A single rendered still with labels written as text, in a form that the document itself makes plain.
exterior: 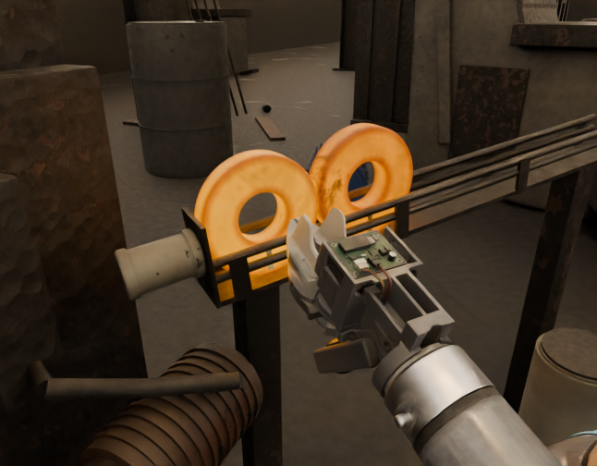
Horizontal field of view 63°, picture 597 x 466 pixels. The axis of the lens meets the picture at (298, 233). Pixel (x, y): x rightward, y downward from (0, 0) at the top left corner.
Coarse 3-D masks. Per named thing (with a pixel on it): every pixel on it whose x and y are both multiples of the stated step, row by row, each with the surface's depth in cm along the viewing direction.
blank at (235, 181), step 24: (216, 168) 57; (240, 168) 55; (264, 168) 57; (288, 168) 58; (216, 192) 55; (240, 192) 56; (288, 192) 60; (312, 192) 61; (216, 216) 56; (288, 216) 61; (312, 216) 63; (216, 240) 57; (240, 240) 59; (264, 240) 61
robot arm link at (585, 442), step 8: (584, 432) 45; (592, 432) 44; (568, 440) 44; (576, 440) 43; (584, 440) 42; (592, 440) 40; (552, 448) 43; (560, 448) 42; (568, 448) 42; (576, 448) 41; (584, 448) 40; (592, 448) 39; (560, 456) 42; (568, 456) 41; (576, 456) 40; (584, 456) 39; (592, 456) 38; (568, 464) 40; (576, 464) 40; (584, 464) 39; (592, 464) 38
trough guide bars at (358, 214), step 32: (576, 128) 92; (448, 160) 78; (512, 160) 75; (544, 160) 80; (352, 192) 70; (416, 192) 68; (448, 192) 72; (256, 224) 64; (320, 224) 62; (224, 256) 57
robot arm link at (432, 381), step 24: (408, 360) 36; (432, 360) 35; (456, 360) 35; (408, 384) 35; (432, 384) 34; (456, 384) 34; (480, 384) 34; (408, 408) 35; (432, 408) 33; (408, 432) 35
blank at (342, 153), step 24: (336, 144) 61; (360, 144) 62; (384, 144) 64; (312, 168) 63; (336, 168) 62; (384, 168) 66; (408, 168) 68; (336, 192) 63; (384, 192) 67; (408, 192) 70
